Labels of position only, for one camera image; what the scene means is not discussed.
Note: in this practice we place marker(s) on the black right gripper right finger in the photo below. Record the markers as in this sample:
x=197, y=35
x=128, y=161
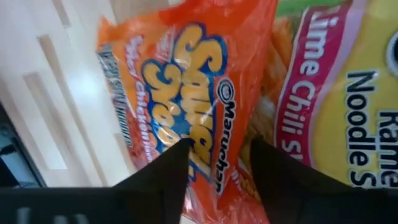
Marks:
x=311, y=202

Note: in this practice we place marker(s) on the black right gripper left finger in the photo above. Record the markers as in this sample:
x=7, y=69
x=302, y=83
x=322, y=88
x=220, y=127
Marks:
x=140, y=202

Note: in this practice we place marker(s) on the lime chili shrimp ramen pack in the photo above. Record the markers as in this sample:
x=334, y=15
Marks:
x=342, y=109

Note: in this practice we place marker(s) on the red saucy noodles pack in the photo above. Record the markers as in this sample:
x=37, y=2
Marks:
x=192, y=77

